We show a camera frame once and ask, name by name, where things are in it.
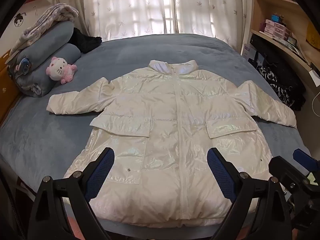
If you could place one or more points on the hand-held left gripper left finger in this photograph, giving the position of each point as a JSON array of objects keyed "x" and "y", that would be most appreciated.
[{"x": 100, "y": 177}]

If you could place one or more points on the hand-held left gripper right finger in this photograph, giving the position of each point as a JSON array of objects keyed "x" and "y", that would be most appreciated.
[{"x": 222, "y": 175}]

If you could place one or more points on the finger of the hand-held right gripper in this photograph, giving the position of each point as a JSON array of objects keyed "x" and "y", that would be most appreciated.
[
  {"x": 306, "y": 160},
  {"x": 287, "y": 171}
]

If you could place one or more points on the shiny white puffer jacket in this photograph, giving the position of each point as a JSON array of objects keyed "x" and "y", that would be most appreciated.
[{"x": 162, "y": 117}]

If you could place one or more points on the white paper card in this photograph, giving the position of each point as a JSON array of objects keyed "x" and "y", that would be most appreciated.
[{"x": 313, "y": 74}]

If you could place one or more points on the black and white patterned cloth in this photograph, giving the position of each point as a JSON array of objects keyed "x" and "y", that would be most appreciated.
[{"x": 267, "y": 73}]

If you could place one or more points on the grey rolled blanket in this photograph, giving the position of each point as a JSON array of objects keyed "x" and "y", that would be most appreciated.
[
  {"x": 50, "y": 40},
  {"x": 37, "y": 82}
]

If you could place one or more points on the pink and white cat plush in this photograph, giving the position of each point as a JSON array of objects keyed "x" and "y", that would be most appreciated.
[{"x": 57, "y": 67}]

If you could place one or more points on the pile of magazines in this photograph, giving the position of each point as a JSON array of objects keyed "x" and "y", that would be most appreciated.
[{"x": 291, "y": 42}]

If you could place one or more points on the grey-blue bed blanket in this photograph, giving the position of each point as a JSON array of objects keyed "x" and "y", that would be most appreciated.
[{"x": 212, "y": 55}]

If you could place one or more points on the white cardboard box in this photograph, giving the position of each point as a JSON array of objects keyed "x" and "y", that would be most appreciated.
[{"x": 248, "y": 52}]

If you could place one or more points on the yellow bag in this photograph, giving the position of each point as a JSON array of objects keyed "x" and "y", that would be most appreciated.
[{"x": 313, "y": 33}]

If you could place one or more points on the orange wooden headboard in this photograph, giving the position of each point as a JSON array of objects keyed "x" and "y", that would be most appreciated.
[{"x": 6, "y": 87}]

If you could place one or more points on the stack of pink boxes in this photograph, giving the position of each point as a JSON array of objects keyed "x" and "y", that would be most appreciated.
[{"x": 277, "y": 30}]

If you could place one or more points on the black fuzzy cloth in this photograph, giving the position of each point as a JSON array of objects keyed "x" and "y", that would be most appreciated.
[{"x": 85, "y": 41}]

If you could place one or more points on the small blue box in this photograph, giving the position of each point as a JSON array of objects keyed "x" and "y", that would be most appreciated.
[{"x": 276, "y": 18}]

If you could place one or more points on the light wooden bookshelf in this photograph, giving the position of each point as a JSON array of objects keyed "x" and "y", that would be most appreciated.
[{"x": 287, "y": 7}]

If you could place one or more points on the white floral curtain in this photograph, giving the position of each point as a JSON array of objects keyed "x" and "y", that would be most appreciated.
[
  {"x": 212, "y": 7},
  {"x": 120, "y": 7}
]

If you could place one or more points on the floral folded quilt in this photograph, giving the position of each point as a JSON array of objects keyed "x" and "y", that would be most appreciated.
[{"x": 50, "y": 15}]

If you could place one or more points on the cartoon face wall sticker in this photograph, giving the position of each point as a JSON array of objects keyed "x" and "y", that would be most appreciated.
[{"x": 18, "y": 20}]

